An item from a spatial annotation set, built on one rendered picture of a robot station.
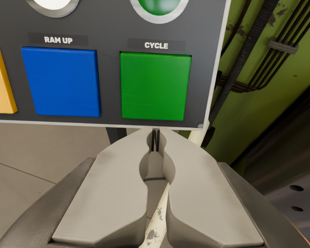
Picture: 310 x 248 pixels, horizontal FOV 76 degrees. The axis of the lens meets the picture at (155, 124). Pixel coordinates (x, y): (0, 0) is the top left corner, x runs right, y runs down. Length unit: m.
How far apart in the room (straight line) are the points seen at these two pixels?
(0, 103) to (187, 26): 0.22
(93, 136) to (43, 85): 1.15
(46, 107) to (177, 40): 0.16
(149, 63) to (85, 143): 1.19
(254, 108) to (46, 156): 1.19
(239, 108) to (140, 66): 0.47
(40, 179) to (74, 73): 1.17
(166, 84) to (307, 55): 0.36
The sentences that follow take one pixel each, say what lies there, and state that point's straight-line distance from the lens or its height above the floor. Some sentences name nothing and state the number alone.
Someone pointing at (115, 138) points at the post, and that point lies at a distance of 0.57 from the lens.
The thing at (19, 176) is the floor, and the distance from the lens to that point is 1.43.
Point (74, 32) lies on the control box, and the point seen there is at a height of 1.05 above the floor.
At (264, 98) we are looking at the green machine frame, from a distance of 0.60.
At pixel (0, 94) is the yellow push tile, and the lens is 0.28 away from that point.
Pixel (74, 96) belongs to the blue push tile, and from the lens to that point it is 0.24.
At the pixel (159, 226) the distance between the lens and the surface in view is 0.54.
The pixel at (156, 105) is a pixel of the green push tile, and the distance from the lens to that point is 0.23.
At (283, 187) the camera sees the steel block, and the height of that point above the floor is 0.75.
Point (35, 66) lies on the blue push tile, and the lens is 0.25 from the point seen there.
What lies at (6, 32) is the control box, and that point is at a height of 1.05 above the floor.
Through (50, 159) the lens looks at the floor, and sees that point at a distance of 1.40.
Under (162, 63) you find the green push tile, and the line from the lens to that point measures 0.22.
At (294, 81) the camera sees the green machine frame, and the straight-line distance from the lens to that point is 0.56.
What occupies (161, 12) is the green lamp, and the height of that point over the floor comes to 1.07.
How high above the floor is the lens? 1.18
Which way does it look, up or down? 57 degrees down
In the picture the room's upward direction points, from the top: 5 degrees clockwise
